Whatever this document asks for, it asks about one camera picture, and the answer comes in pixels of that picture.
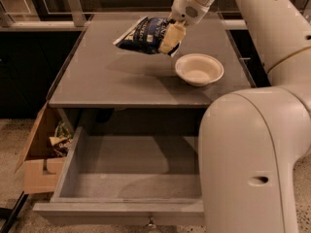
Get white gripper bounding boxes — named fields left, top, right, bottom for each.
left=158, top=0, right=210, bottom=54

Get blue chip bag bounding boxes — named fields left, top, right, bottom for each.
left=114, top=17, right=176, bottom=54

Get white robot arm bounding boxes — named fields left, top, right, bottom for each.
left=171, top=0, right=311, bottom=233

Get grey cabinet with top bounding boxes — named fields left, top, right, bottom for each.
left=49, top=12, right=254, bottom=120

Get open grey top drawer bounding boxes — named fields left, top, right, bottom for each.
left=33, top=127, right=204, bottom=225

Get metal drawer knob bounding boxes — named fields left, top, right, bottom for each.
left=147, top=216, right=156, bottom=229

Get white paper bowl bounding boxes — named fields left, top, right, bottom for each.
left=175, top=53, right=225, bottom=86

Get snack packets in box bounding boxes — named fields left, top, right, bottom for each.
left=49, top=120, right=72, bottom=157

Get open cardboard box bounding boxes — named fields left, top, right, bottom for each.
left=16, top=104, right=67, bottom=194

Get black stand leg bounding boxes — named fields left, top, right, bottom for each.
left=0, top=191, right=28, bottom=233

